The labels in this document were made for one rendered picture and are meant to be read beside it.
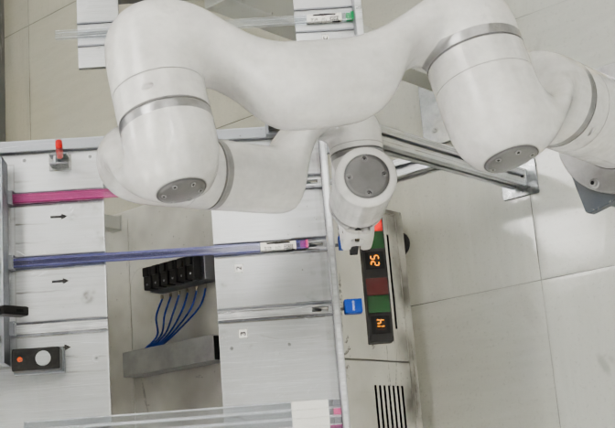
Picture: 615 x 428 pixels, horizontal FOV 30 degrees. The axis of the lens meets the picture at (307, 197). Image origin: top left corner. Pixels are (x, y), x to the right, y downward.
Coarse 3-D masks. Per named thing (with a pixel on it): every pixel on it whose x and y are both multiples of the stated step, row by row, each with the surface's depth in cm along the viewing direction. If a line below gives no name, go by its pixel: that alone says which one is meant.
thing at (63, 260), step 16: (304, 240) 192; (48, 256) 189; (64, 256) 190; (80, 256) 190; (96, 256) 190; (112, 256) 190; (128, 256) 190; (144, 256) 190; (160, 256) 190; (176, 256) 191
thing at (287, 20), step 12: (348, 12) 196; (240, 24) 195; (252, 24) 195; (264, 24) 195; (276, 24) 195; (288, 24) 195; (300, 24) 196; (60, 36) 194; (72, 36) 194; (84, 36) 194; (96, 36) 194
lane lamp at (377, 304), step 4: (368, 296) 193; (372, 296) 193; (376, 296) 193; (380, 296) 193; (384, 296) 193; (388, 296) 193; (368, 300) 192; (372, 300) 192; (376, 300) 192; (380, 300) 193; (384, 300) 193; (388, 300) 193; (368, 304) 192; (372, 304) 192; (376, 304) 192; (380, 304) 192; (384, 304) 192; (388, 304) 192; (372, 308) 192; (376, 308) 192; (380, 308) 192; (384, 308) 192; (388, 308) 192; (372, 312) 192; (376, 312) 192; (380, 312) 192
